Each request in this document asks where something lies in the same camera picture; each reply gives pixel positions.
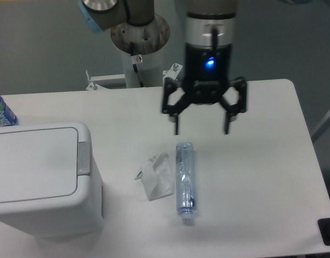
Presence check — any crumpled white plastic wrapper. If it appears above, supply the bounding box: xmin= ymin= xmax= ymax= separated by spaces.
xmin=134 ymin=152 xmax=175 ymax=201

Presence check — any blue labelled water bottle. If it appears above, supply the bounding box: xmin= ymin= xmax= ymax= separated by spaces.
xmin=0 ymin=95 xmax=19 ymax=127

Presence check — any empty clear plastic bottle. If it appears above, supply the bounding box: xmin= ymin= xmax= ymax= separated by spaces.
xmin=175 ymin=142 xmax=197 ymax=225

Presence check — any white metal base frame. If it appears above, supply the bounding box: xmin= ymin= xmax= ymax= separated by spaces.
xmin=85 ymin=63 xmax=183 ymax=91

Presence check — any white plastic trash can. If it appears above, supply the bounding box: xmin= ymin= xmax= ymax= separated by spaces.
xmin=0 ymin=122 xmax=104 ymax=238

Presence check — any black clamp at table edge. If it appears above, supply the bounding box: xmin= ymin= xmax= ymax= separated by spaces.
xmin=318 ymin=218 xmax=330 ymax=246

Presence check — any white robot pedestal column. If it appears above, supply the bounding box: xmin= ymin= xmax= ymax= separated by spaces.
xmin=111 ymin=14 xmax=170 ymax=88

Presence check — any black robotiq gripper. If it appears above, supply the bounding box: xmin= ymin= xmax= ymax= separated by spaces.
xmin=161 ymin=44 xmax=248 ymax=135

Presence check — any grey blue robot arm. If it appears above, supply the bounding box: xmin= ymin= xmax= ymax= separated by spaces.
xmin=78 ymin=1 xmax=247 ymax=133

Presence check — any black cable on pedestal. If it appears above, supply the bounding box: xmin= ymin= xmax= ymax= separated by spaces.
xmin=130 ymin=41 xmax=145 ymax=88

